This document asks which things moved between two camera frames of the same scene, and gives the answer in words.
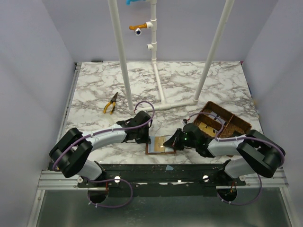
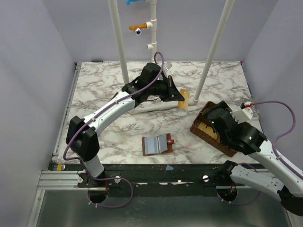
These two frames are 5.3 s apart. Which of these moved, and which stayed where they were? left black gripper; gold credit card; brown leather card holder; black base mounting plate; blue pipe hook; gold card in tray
Moved: left black gripper; gold credit card
Stayed: gold card in tray; black base mounting plate; blue pipe hook; brown leather card holder
